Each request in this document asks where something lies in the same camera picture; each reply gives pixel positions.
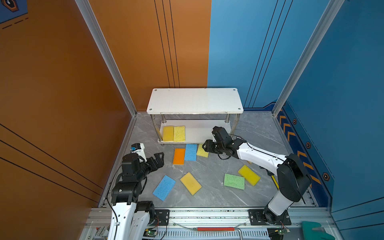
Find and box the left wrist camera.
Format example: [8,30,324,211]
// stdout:
[131,143,147,163]

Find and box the light yellow sponge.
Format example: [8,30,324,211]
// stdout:
[174,126,186,143]
[197,144,209,158]

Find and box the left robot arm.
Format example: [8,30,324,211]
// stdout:
[108,153,164,240]

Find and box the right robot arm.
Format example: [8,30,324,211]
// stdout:
[203,127,312,225]

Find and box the right circuit board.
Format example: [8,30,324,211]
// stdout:
[274,228,291,239]

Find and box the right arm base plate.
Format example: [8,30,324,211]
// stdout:
[248,209,292,226]

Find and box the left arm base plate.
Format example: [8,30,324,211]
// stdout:
[149,209,170,226]

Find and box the white two-tier shelf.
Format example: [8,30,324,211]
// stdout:
[147,88,244,144]

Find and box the left aluminium frame post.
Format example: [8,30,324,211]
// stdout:
[75,0,137,117]

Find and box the thick yellow sponge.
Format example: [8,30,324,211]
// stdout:
[163,126,174,142]

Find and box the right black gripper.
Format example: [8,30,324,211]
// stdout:
[200,139,225,154]

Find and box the right aluminium frame post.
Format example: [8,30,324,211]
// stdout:
[272,0,345,117]

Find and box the large blue sponge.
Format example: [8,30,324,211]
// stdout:
[153,176,176,201]

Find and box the dark yellow sponge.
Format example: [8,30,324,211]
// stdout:
[180,172,202,196]

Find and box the orange sponge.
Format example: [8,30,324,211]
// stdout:
[173,148,186,165]

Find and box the yellow black caliper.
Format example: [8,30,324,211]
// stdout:
[271,175,280,190]

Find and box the green glove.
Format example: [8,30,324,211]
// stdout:
[302,221,336,240]

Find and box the left circuit board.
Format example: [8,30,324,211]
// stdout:
[144,229,158,238]

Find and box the aluminium frame post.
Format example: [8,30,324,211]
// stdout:
[272,0,345,117]
[75,0,137,117]

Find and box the green sponge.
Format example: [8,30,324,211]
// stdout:
[224,174,245,190]

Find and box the red handled tool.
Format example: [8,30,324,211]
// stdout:
[196,227,236,232]

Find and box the circuit board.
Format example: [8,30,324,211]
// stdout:
[144,229,158,238]
[274,228,291,239]

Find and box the small blue sponge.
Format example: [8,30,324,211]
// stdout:
[185,144,198,162]

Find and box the grey emergency stop box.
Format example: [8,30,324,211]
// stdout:
[93,227,108,240]

